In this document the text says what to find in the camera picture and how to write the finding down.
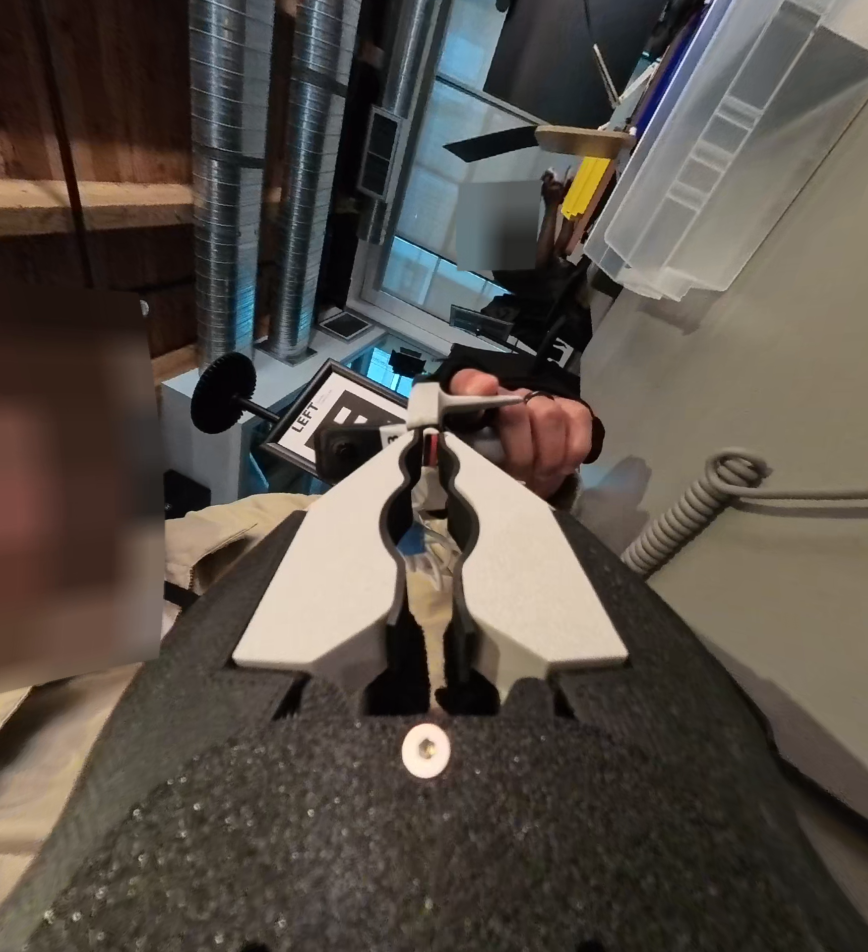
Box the silver air duct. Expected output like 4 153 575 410
187 0 265 359
266 0 362 359

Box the person's left hand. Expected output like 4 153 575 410
447 368 603 488

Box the yellow plastic bin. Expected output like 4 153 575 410
562 158 617 222

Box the grey usb cable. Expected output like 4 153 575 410
620 446 868 575

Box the black hanging cord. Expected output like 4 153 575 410
41 0 97 290

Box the bamboo book stand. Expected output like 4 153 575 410
534 45 639 161

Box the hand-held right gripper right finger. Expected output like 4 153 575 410
436 437 630 704

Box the person's beige jacket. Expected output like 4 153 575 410
0 489 310 819

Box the black gear wheel on rod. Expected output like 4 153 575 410
194 352 295 434

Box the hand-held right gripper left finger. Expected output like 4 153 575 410
232 437 432 706

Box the white usb cable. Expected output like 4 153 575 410
403 513 456 589

